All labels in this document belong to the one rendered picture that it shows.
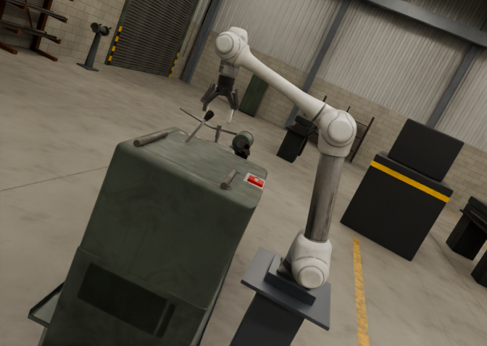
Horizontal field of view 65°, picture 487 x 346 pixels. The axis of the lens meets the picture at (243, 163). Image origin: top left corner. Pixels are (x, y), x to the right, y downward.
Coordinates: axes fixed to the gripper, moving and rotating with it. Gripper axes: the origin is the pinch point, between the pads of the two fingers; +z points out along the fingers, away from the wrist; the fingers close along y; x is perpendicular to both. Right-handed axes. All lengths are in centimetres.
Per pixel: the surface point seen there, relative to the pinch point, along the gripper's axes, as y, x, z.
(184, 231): 37, 55, 28
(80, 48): -156, -966, 32
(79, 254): 61, 33, 47
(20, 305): 62, -46, 124
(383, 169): -431, -173, 63
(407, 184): -451, -139, 74
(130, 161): 53, 40, 11
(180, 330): 33, 60, 62
